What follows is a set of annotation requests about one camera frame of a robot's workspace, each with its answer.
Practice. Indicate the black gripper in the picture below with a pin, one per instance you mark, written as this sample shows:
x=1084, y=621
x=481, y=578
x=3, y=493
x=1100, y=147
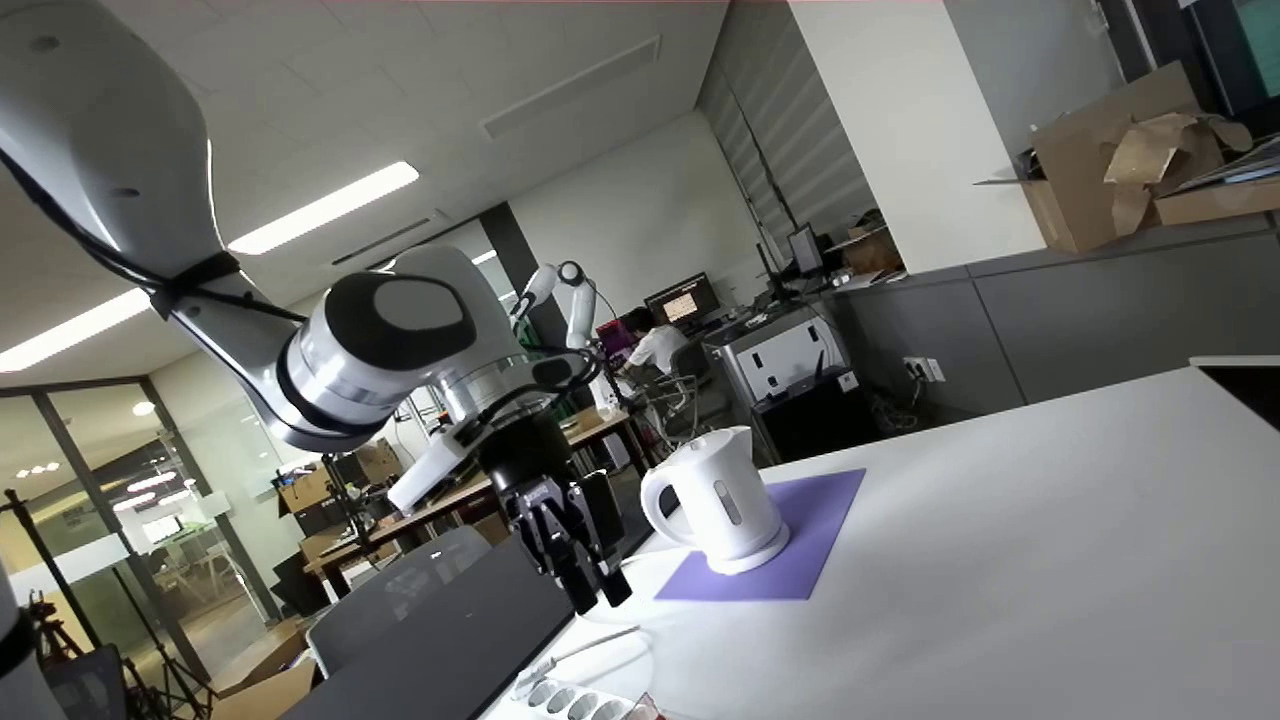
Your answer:
x=534, y=454

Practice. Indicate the white power strip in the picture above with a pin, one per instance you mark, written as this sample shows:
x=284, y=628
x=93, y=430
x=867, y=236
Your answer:
x=577, y=702

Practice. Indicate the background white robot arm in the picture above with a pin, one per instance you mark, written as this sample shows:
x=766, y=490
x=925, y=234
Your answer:
x=564, y=286

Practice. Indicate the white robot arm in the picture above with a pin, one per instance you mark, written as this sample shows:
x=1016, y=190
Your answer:
x=115, y=149

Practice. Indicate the white electric kettle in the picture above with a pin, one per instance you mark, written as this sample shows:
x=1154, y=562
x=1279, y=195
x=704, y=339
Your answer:
x=709, y=497

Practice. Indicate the grey chair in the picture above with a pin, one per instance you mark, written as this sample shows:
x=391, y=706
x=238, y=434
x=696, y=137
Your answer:
x=432, y=636

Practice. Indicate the seated person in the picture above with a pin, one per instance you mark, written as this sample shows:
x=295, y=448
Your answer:
x=654, y=341

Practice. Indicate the purple mat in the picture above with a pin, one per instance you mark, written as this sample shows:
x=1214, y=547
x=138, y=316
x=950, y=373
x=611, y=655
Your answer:
x=812, y=508

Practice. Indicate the wooden table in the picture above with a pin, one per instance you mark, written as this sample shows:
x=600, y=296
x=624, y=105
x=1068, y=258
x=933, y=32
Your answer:
x=593, y=442

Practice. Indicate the white cabinet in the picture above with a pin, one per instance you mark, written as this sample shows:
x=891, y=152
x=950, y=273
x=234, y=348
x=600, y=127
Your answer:
x=784, y=353

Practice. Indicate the cardboard box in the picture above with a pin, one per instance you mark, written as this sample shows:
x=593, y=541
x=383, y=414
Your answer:
x=1143, y=156

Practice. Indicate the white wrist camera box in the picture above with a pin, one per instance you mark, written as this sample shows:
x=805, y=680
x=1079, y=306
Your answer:
x=432, y=465

